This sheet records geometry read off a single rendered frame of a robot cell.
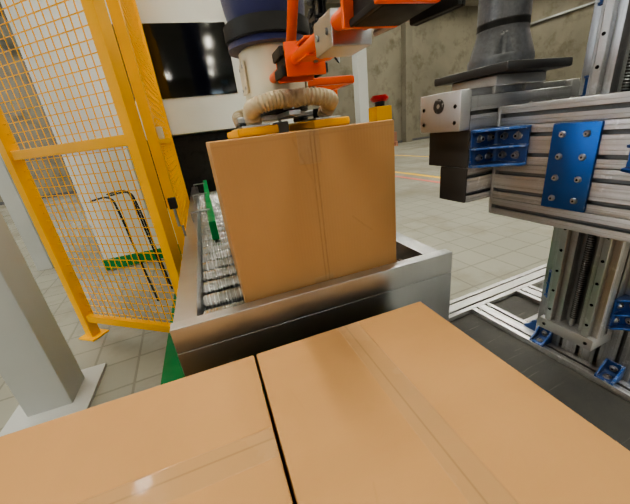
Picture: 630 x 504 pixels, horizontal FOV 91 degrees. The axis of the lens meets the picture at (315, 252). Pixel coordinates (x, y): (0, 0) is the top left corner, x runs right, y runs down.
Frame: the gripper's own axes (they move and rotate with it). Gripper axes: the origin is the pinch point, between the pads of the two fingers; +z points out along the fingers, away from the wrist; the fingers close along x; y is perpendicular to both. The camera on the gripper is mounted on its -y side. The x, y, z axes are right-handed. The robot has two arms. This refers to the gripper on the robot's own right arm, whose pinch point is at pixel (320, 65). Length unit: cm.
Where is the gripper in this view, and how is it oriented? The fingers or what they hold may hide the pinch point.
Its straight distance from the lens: 136.7
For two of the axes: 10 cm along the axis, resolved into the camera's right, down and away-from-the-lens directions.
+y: 3.3, 3.2, -8.9
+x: 9.4, -2.2, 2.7
